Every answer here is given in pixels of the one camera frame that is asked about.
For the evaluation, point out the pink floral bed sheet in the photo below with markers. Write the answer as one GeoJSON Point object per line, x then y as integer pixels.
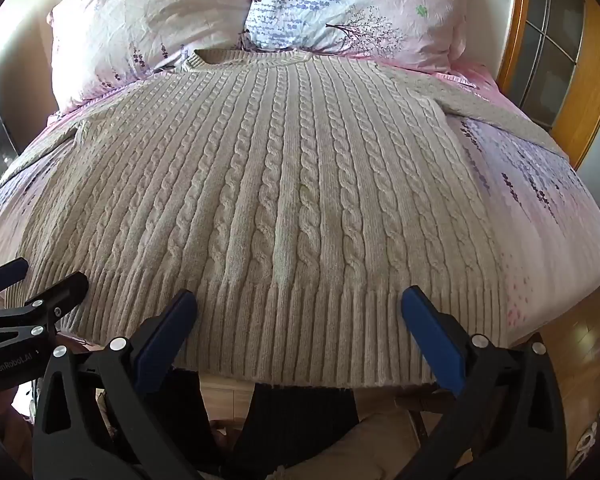
{"type": "Point", "coordinates": [535, 210]}

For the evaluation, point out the pink floral pillow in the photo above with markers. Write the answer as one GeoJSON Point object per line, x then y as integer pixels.
{"type": "Point", "coordinates": [145, 20]}

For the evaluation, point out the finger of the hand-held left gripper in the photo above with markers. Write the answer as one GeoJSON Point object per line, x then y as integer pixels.
{"type": "Point", "coordinates": [65, 290]}
{"type": "Point", "coordinates": [5, 272]}

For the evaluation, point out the white floral tree print pillow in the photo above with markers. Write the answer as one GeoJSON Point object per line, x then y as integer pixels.
{"type": "Point", "coordinates": [360, 5]}

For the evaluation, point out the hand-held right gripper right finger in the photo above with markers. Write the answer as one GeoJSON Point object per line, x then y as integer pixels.
{"type": "Point", "coordinates": [432, 330]}

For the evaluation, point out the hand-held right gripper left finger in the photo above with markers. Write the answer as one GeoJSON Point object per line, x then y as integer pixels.
{"type": "Point", "coordinates": [165, 335]}

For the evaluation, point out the person's black pants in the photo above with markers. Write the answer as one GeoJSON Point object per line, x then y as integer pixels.
{"type": "Point", "coordinates": [300, 420]}

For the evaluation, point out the wooden glass-door cabinet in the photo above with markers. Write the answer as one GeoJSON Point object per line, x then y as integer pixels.
{"type": "Point", "coordinates": [595, 85]}

